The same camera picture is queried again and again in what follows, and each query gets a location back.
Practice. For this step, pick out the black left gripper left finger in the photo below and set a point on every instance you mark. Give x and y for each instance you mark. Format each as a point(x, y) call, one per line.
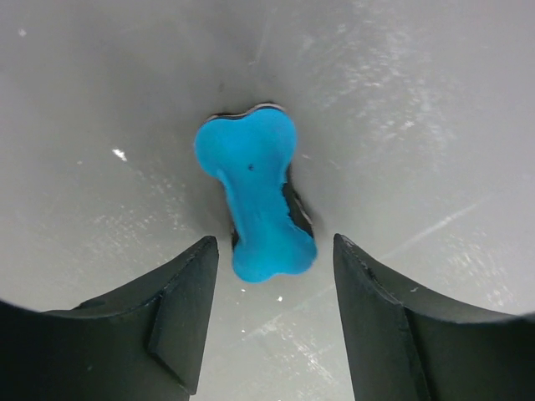
point(144, 340)

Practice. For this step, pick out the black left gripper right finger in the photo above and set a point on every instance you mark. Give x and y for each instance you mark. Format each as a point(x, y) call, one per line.
point(405, 341)

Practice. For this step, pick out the blue bone-shaped eraser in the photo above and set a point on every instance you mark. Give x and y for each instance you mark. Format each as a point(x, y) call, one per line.
point(250, 154)

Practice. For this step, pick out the whiteboard with orange frame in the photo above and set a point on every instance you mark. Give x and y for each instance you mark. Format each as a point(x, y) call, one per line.
point(415, 140)

